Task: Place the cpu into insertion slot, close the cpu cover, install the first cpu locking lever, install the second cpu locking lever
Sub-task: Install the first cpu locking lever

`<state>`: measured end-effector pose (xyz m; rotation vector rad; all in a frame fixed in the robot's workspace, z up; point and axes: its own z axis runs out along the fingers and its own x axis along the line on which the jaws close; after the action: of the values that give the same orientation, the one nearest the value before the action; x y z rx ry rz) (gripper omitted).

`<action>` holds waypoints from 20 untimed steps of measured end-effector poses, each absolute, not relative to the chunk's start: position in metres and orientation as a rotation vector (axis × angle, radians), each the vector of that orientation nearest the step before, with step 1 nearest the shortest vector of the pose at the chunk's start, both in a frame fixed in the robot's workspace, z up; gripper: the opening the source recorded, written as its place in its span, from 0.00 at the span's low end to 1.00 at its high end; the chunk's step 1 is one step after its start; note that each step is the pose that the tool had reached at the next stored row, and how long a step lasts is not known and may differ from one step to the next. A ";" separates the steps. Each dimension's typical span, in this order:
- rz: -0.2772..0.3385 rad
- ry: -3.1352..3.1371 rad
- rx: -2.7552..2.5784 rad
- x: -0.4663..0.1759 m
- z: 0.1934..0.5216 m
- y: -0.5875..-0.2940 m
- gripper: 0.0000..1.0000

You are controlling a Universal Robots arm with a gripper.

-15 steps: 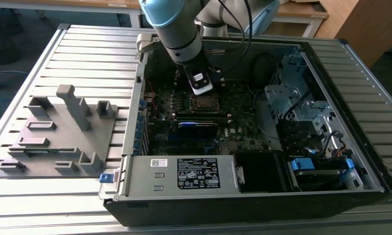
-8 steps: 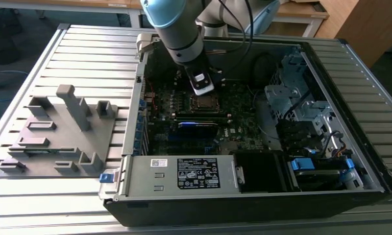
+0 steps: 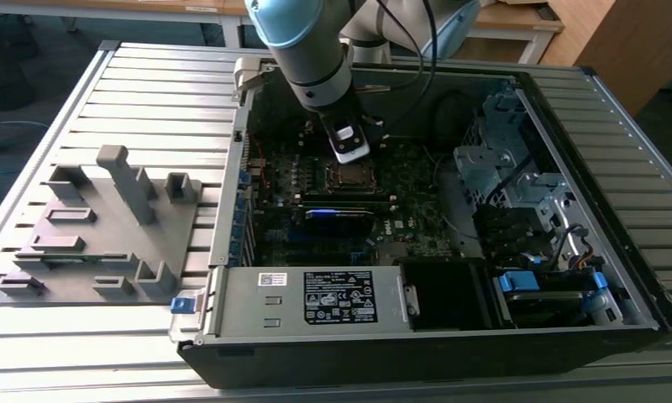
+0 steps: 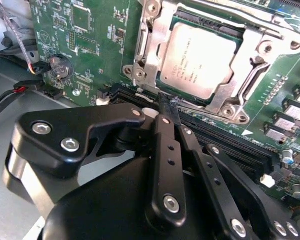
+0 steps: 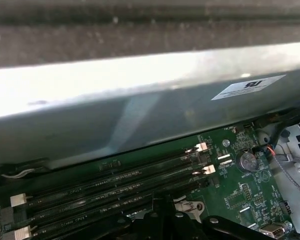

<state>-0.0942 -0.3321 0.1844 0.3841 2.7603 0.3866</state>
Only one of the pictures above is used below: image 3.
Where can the silver CPU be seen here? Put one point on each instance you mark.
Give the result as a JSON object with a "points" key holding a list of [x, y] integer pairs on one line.
{"points": [[352, 175]]}

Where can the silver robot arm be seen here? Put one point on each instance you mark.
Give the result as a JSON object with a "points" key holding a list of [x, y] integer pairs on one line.
{"points": [[313, 63]]}

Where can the CPU socket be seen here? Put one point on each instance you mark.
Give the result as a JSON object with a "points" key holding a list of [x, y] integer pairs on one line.
{"points": [[352, 190]]}

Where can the RAM slot white clips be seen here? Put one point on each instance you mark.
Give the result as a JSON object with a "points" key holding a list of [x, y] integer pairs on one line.
{"points": [[341, 197]]}

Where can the RAM slot black clips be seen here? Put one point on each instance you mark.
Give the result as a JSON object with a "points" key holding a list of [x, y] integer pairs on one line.
{"points": [[341, 201]]}

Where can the silver metal drive cage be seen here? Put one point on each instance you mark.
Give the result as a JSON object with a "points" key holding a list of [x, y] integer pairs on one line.
{"points": [[473, 161]]}

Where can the green motherboard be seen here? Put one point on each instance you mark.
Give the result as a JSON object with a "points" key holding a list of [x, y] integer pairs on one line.
{"points": [[420, 214]]}

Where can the black graphics card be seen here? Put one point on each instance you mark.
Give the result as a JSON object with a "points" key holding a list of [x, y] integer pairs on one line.
{"points": [[336, 226]]}

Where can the dark chipset heatsink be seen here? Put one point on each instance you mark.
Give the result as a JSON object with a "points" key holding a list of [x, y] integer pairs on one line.
{"points": [[393, 250]]}

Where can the black plastic disk bay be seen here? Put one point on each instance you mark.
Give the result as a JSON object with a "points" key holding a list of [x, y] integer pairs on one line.
{"points": [[507, 228]]}

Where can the hard disk in blue carrier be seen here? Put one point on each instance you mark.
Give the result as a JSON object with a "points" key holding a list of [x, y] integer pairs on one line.
{"points": [[517, 280]]}

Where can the silver power supply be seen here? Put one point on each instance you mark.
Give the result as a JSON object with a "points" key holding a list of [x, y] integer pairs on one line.
{"points": [[246, 302]]}

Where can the wooden cabinet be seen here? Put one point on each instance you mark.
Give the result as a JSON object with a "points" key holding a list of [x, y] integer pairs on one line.
{"points": [[639, 42]]}

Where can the grey parts rack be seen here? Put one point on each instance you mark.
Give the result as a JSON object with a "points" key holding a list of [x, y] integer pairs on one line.
{"points": [[117, 235]]}

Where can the blue plastic latch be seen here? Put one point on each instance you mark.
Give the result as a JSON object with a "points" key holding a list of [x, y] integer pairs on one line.
{"points": [[180, 305]]}

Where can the black PC case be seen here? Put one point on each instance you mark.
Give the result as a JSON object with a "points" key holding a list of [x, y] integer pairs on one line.
{"points": [[369, 365]]}

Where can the green RAM stick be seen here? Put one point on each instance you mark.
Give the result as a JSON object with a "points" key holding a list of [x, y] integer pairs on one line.
{"points": [[69, 261]]}

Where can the wooden desk white frame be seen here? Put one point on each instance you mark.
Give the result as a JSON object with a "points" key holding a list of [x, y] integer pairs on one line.
{"points": [[515, 21], [145, 12]]}

